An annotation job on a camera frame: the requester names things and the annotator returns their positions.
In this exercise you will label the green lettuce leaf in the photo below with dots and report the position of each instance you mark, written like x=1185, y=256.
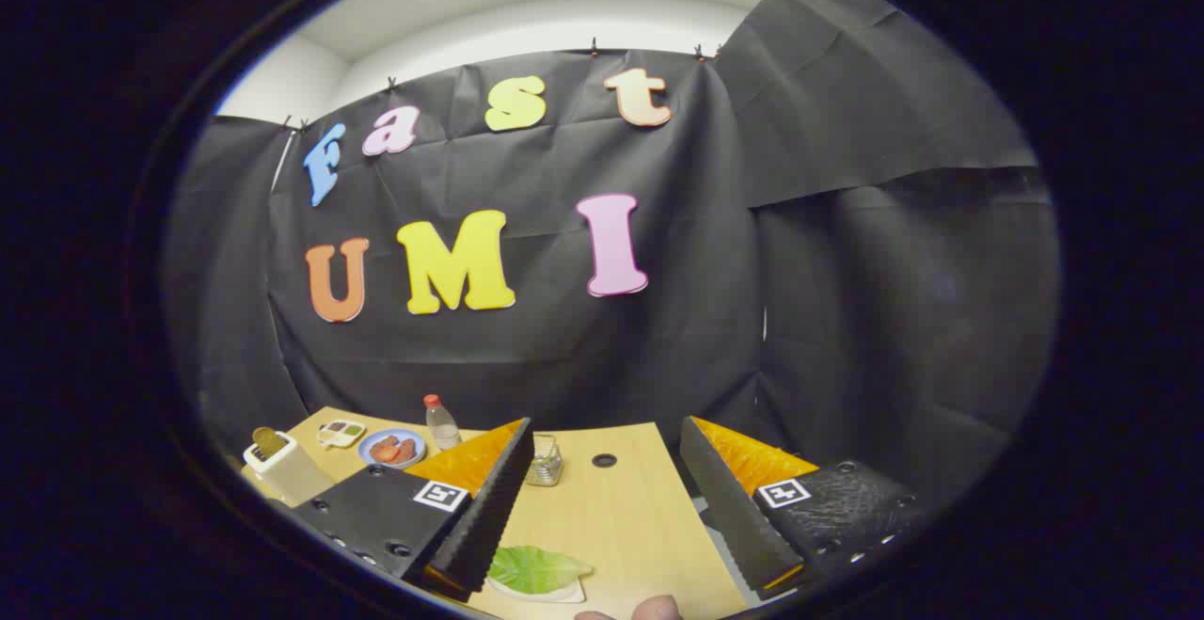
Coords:
x=536, y=568

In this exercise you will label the white divided seasoning tray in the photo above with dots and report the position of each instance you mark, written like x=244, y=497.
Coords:
x=340, y=432

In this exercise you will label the cream white toaster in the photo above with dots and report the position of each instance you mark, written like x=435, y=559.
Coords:
x=292, y=479

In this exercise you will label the white square plate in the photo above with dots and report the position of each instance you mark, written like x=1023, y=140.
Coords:
x=567, y=594

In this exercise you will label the clear bottle with red cap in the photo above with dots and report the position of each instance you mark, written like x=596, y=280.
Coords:
x=442, y=430

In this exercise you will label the blue round plate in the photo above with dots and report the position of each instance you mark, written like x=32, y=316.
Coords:
x=372, y=439

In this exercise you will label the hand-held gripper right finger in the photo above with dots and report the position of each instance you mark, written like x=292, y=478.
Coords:
x=729, y=507

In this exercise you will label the brown meat patty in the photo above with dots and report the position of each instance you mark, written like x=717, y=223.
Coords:
x=407, y=451
x=382, y=447

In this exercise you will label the brown bread slice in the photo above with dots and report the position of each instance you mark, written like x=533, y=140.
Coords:
x=271, y=441

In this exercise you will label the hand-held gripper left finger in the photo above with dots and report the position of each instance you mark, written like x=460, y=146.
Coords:
x=395, y=516

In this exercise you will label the red tomato slice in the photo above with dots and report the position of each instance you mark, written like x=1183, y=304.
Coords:
x=389, y=455

